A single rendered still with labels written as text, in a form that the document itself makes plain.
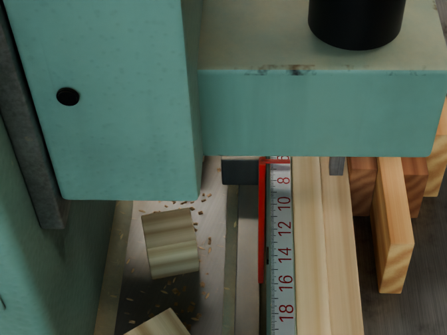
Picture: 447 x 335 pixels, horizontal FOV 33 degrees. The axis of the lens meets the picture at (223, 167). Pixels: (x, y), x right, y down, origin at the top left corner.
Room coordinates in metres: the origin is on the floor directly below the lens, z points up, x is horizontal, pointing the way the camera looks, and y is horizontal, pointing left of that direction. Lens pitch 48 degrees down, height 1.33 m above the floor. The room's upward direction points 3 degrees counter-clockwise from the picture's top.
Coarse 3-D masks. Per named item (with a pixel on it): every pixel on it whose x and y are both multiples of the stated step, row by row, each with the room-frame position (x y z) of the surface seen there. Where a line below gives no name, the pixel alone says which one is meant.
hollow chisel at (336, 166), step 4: (332, 160) 0.33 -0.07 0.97; (336, 160) 0.33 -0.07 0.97; (340, 160) 0.33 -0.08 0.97; (344, 160) 0.33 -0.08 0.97; (332, 164) 0.33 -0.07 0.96; (336, 164) 0.33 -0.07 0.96; (340, 164) 0.33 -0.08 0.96; (344, 164) 0.33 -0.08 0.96; (332, 168) 0.33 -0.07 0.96; (336, 168) 0.33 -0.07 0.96; (340, 168) 0.33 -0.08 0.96; (332, 172) 0.33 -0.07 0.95; (336, 172) 0.33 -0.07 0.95; (340, 172) 0.33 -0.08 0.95
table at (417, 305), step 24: (360, 216) 0.33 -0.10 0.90; (432, 216) 0.33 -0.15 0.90; (360, 240) 0.31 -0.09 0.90; (432, 240) 0.31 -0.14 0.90; (360, 264) 0.29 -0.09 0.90; (432, 264) 0.29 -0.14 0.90; (360, 288) 0.27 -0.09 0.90; (408, 288) 0.27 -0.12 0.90; (432, 288) 0.27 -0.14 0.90; (384, 312) 0.25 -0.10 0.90; (408, 312) 0.25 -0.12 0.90; (432, 312) 0.25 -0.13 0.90
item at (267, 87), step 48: (240, 0) 0.36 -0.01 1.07; (288, 0) 0.36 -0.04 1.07; (432, 0) 0.36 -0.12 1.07; (240, 48) 0.32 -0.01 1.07; (288, 48) 0.32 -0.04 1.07; (336, 48) 0.32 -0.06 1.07; (384, 48) 0.31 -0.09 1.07; (432, 48) 0.31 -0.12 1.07; (240, 96) 0.30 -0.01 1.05; (288, 96) 0.30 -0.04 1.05; (336, 96) 0.30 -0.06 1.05; (384, 96) 0.30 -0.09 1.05; (432, 96) 0.29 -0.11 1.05; (240, 144) 0.30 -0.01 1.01; (288, 144) 0.30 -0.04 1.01; (336, 144) 0.30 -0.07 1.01; (384, 144) 0.30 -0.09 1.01; (432, 144) 0.29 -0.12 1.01
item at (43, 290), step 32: (0, 128) 0.27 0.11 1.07; (0, 160) 0.25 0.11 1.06; (0, 192) 0.24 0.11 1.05; (0, 224) 0.24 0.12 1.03; (32, 224) 0.26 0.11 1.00; (96, 224) 0.37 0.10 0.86; (0, 256) 0.24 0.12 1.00; (32, 256) 0.25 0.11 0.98; (64, 256) 0.29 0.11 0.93; (96, 256) 0.35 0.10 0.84; (0, 288) 0.24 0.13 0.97; (32, 288) 0.24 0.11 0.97; (64, 288) 0.27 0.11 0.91; (96, 288) 0.33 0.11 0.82; (0, 320) 0.24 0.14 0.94; (32, 320) 0.24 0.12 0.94; (64, 320) 0.26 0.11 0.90
